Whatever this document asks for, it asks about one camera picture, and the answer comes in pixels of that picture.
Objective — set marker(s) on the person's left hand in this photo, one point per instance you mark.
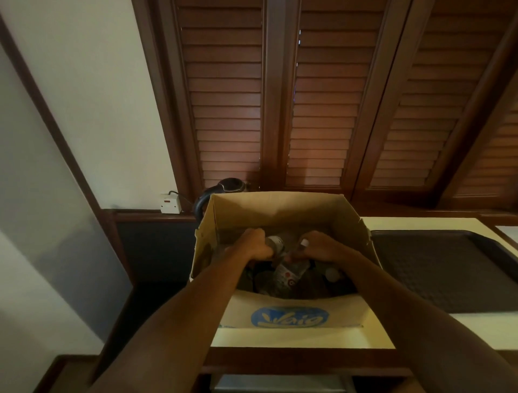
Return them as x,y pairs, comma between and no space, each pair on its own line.
255,247

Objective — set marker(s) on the person's right hand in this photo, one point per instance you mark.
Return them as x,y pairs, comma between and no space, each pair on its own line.
323,247

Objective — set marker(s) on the orange label water bottle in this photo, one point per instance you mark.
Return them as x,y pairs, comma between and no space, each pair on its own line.
277,243

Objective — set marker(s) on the pile of water bottles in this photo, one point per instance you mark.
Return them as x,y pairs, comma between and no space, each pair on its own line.
332,275

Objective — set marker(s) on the brown cardboard box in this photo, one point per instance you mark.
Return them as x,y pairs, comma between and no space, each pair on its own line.
283,210

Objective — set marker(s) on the black plastic tray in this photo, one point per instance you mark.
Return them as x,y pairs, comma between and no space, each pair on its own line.
445,271

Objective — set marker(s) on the person's right forearm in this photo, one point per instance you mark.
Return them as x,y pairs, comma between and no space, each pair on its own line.
425,332

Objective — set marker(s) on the person's left forearm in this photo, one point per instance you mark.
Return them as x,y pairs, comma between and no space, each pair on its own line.
170,336

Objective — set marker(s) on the black steel electric kettle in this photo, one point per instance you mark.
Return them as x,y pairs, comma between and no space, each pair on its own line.
230,185

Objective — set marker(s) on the dark wooden chair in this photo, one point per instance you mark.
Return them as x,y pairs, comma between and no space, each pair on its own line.
153,251

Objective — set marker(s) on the wooden cabinet with cream top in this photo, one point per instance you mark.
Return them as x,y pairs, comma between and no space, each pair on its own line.
303,360

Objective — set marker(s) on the brown louvered wooden shutter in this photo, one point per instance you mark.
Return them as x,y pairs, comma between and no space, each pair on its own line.
437,101
222,101
328,101
497,162

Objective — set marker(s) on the white wall socket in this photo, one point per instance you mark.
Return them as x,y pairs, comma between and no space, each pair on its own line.
170,204

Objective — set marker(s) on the brown wooden wall trim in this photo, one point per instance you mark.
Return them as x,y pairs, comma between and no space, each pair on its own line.
52,123

